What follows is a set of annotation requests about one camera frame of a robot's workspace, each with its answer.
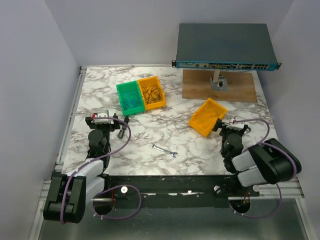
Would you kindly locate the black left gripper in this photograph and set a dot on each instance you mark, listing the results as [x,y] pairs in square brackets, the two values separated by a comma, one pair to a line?
[112,127]

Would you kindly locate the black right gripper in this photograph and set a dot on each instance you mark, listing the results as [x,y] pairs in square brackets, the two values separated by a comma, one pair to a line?
[219,124]

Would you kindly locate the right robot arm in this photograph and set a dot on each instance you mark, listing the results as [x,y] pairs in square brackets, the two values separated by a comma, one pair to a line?
[266,162]

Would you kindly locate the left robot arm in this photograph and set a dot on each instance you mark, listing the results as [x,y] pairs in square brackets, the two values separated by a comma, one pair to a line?
[69,193]

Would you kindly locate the loose yellow plastic bin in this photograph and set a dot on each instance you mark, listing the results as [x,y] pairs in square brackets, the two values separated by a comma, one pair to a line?
[204,119]

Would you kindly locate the wooden base board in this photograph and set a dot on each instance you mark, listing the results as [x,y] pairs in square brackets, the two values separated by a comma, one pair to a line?
[230,86]

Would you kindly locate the green plastic bin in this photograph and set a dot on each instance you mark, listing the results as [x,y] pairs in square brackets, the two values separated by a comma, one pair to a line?
[130,98]

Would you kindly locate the small silver open-end wrench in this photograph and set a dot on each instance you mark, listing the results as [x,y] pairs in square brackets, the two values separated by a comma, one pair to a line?
[172,153]

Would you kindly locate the orange plastic bin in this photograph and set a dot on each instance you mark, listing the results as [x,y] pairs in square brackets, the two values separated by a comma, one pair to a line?
[152,93]

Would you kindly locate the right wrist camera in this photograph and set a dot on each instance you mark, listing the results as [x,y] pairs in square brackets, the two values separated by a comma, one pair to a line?
[235,123]

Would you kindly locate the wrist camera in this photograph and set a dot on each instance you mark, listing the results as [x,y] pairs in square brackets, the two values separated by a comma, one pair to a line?
[235,123]
[101,117]

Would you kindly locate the black T-handle socket tool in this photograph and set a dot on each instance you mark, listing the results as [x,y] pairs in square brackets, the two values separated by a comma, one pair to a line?
[123,128]

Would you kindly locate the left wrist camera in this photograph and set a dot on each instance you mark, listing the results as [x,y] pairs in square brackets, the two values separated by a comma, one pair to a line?
[101,117]

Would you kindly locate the grey switch stand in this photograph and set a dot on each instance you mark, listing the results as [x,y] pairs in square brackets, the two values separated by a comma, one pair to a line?
[218,82]

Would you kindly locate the black mounting rail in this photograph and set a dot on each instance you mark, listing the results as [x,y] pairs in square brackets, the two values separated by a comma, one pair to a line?
[185,191]

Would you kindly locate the blue network switch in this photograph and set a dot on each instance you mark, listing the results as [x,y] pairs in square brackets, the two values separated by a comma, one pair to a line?
[225,46]

